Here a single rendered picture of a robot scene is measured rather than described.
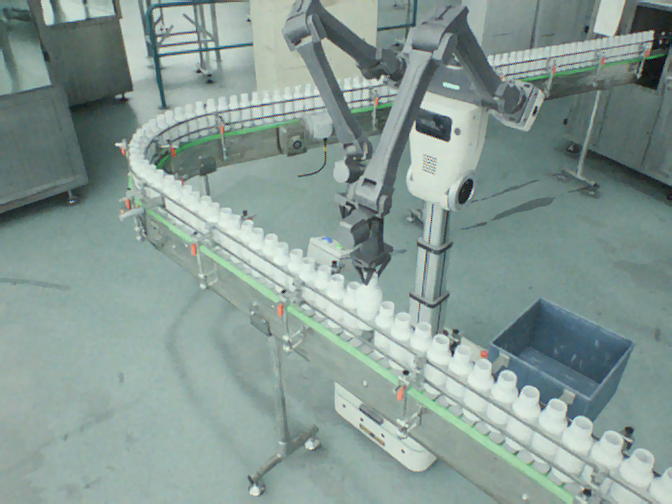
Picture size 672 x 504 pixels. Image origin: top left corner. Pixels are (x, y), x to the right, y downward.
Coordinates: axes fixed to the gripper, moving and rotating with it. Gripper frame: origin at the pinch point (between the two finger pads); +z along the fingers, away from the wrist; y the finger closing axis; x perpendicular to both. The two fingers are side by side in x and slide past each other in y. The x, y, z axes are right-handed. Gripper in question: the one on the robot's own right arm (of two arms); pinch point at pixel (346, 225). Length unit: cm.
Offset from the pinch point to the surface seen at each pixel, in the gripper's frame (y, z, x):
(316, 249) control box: -6.3, 10.5, -3.8
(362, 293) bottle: 27.7, 7.1, -21.4
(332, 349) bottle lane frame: 18.8, 30.7, -15.4
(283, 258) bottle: -6.2, 12.2, -17.9
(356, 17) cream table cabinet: -282, -87, 294
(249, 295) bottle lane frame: -20.7, 32.4, -14.8
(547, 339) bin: 56, 22, 51
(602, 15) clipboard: -77, -129, 349
